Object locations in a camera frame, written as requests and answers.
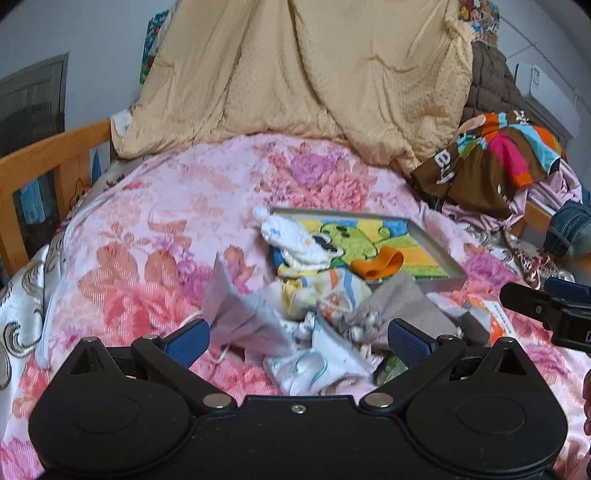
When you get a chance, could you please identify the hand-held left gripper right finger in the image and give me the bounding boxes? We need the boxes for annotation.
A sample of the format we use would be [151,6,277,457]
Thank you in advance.
[359,318,530,412]

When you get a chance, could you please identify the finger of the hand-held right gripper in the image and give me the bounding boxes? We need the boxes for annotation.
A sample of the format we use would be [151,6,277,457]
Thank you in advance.
[543,276,591,305]
[500,281,561,325]

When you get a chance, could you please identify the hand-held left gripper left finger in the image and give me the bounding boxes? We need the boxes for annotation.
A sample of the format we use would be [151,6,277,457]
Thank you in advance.
[69,318,237,414]

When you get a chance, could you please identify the taupe towel with floral edge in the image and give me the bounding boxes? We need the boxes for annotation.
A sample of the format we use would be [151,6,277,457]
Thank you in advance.
[342,271,459,354]

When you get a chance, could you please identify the grey sock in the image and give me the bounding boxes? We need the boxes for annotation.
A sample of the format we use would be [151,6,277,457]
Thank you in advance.
[201,251,297,359]

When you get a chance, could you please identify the grey shallow tray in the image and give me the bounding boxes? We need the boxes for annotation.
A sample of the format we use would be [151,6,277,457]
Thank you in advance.
[270,206,468,295]

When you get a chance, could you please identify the white printed cloth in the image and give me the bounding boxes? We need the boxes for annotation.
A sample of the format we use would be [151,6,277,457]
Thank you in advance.
[262,318,376,398]

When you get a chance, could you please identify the white sock bundle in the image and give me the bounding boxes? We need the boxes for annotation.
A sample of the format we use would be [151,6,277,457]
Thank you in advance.
[252,205,343,278]

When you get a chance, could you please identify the person's right hand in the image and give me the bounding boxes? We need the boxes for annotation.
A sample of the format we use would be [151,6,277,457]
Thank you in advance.
[582,369,591,437]

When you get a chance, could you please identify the green plastic bag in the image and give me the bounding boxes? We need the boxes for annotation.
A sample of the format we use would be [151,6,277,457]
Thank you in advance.
[376,354,408,387]

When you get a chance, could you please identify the orange white packet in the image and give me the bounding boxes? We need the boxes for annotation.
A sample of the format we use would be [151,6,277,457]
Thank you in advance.
[462,297,519,348]

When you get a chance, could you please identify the blue jeans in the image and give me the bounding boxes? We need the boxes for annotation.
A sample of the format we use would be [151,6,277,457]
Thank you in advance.
[542,198,591,260]

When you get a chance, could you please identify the orange sock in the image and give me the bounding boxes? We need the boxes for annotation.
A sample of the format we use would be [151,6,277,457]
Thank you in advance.
[349,246,404,281]

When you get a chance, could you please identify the pink floral bedsheet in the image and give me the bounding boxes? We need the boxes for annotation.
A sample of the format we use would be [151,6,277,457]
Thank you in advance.
[0,134,591,480]

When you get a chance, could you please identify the colourful cartoon towel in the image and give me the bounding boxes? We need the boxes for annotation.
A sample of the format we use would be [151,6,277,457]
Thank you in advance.
[274,217,451,282]

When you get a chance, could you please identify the brown multicolour striped garment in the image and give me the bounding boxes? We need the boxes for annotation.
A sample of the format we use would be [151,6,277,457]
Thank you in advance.
[410,109,567,220]

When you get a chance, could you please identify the white gold swirl bedsheet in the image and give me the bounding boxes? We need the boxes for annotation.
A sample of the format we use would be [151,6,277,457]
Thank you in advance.
[0,244,52,385]

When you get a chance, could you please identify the white air conditioner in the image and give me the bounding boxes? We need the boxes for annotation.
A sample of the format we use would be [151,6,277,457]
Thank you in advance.
[512,62,581,140]

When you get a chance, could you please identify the brown quilted blanket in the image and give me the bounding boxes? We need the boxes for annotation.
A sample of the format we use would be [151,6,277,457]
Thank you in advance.
[459,41,533,126]

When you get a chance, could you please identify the beige quilt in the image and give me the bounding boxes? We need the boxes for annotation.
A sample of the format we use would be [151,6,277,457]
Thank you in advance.
[111,0,477,175]

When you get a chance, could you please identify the wooden bed frame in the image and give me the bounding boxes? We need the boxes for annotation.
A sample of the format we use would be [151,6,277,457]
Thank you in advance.
[0,119,114,278]

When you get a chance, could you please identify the colourful wall poster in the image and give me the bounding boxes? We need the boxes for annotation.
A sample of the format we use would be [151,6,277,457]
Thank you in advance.
[140,8,174,85]

